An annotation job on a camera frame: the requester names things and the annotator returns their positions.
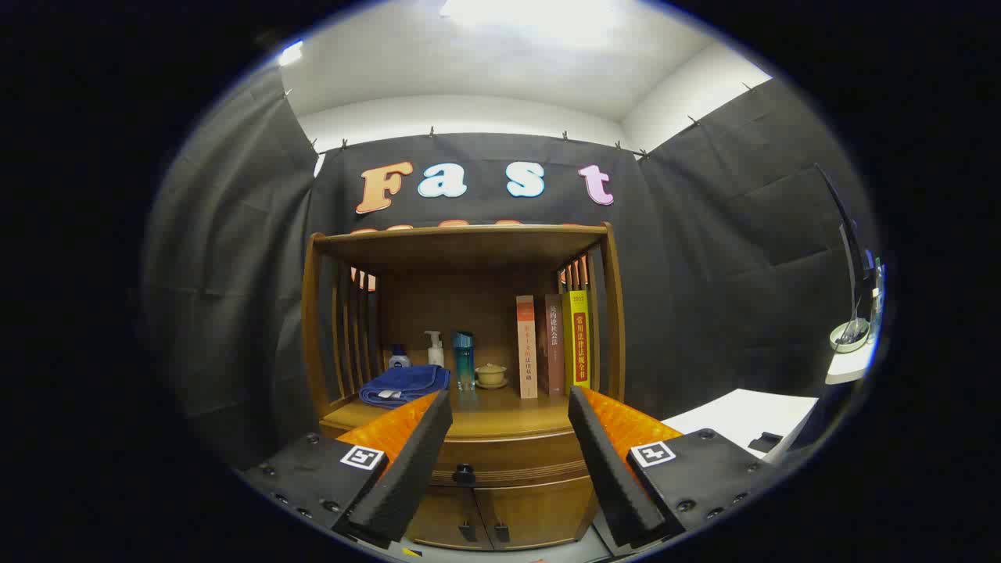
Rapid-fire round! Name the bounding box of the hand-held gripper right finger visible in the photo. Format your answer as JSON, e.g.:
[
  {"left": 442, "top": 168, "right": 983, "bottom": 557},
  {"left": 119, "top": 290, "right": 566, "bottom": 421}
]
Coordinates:
[{"left": 568, "top": 385, "right": 771, "bottom": 548}]

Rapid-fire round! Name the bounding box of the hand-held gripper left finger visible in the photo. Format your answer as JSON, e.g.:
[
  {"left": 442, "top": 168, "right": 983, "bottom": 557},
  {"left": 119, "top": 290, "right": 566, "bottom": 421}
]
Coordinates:
[{"left": 239, "top": 389, "right": 454, "bottom": 550}]

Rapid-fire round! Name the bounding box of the wooden cabinet door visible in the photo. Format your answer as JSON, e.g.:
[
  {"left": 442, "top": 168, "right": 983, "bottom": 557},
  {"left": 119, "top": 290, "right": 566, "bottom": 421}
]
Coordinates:
[
  {"left": 407, "top": 486, "right": 490, "bottom": 550},
  {"left": 475, "top": 477, "right": 599, "bottom": 548}
]

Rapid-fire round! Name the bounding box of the wooden countertop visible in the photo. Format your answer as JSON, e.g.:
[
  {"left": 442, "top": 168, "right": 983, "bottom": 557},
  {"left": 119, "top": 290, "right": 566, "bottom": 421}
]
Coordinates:
[{"left": 321, "top": 385, "right": 595, "bottom": 440}]

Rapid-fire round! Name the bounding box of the wooden cabinet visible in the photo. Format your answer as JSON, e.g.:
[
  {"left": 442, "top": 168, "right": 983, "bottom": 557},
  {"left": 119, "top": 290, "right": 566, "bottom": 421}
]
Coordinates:
[{"left": 301, "top": 221, "right": 626, "bottom": 550}]

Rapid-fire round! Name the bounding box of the blue folded towel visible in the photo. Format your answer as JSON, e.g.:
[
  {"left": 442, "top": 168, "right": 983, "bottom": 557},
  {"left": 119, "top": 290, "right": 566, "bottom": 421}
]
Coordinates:
[{"left": 358, "top": 364, "right": 452, "bottom": 410}]

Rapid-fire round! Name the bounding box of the blue glass bottle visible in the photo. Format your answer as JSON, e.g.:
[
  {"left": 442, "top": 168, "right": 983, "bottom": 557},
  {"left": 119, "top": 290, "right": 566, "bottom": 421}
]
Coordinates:
[{"left": 453, "top": 331, "right": 475, "bottom": 391}]

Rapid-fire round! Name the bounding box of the yellow book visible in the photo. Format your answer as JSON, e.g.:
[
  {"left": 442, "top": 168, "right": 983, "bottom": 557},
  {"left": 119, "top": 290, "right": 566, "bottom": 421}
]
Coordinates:
[{"left": 562, "top": 290, "right": 592, "bottom": 390}]

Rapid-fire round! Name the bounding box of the brown book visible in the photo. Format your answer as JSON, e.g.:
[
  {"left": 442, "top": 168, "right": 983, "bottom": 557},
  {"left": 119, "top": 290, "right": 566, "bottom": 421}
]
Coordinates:
[{"left": 544, "top": 293, "right": 565, "bottom": 395}]

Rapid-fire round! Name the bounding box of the white table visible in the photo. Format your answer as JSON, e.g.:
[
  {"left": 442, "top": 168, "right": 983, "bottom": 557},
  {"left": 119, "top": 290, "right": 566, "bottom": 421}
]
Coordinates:
[{"left": 661, "top": 389, "right": 820, "bottom": 462}]

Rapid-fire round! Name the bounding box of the beige orange-topped book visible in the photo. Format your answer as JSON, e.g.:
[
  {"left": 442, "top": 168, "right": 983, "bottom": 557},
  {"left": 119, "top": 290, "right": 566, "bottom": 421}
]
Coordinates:
[{"left": 515, "top": 295, "right": 539, "bottom": 400}]

